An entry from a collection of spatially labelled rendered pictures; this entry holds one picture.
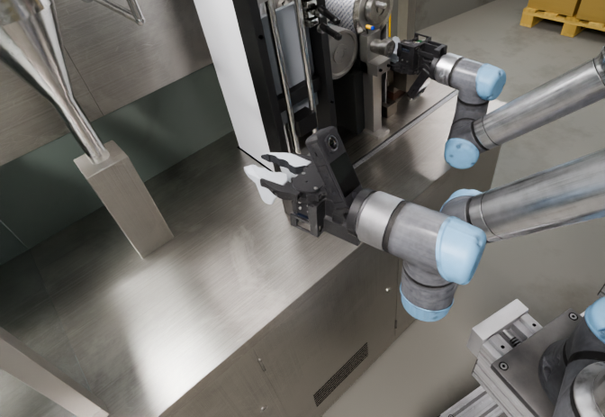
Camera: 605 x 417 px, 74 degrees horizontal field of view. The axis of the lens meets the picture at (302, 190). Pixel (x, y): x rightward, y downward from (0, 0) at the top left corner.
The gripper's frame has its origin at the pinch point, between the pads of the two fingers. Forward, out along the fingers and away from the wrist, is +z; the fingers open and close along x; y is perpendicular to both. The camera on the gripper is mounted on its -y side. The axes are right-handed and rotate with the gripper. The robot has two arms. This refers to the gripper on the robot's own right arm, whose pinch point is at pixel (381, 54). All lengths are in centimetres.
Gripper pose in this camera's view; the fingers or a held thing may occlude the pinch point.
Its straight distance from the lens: 124.1
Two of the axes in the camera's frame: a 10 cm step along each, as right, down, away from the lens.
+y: -1.4, -7.1, -6.9
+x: -7.5, 5.3, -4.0
